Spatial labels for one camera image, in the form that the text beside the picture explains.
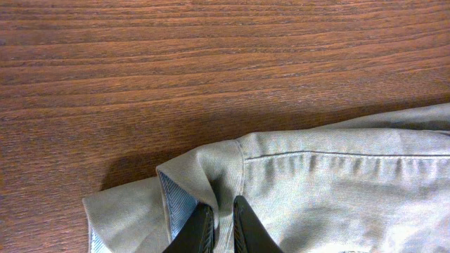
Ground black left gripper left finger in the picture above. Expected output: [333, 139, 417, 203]
[163, 203, 214, 253]

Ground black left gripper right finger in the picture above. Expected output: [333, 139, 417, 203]
[233, 195, 283, 253]

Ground khaki green shorts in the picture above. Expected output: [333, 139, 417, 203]
[83, 104, 449, 252]

